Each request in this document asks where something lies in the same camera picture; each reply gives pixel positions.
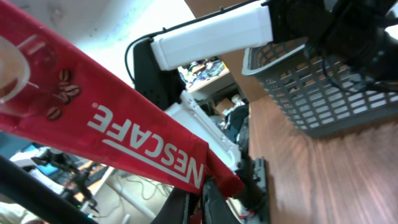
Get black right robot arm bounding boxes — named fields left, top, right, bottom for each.
left=1, top=157, right=239, bottom=224

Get red Nescafe stick sachet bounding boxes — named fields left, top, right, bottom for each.
left=1, top=1, right=244, bottom=197

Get cluttered background desk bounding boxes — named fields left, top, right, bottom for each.
left=177, top=57, right=249, bottom=131

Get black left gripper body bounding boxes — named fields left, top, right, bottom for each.
left=322, top=0, right=397, bottom=90

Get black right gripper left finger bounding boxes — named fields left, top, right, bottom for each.
left=150, top=188, right=190, bottom=224

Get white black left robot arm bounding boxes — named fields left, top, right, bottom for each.
left=124, top=1, right=397, bottom=137

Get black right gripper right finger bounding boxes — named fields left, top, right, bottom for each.
left=201, top=179, right=240, bottom=224

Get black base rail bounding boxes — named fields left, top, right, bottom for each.
left=238, top=157, right=271, bottom=224

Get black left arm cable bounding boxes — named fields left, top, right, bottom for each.
left=124, top=0, right=268, bottom=85

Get grey plastic shopping basket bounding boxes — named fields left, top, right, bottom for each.
left=242, top=38, right=397, bottom=138

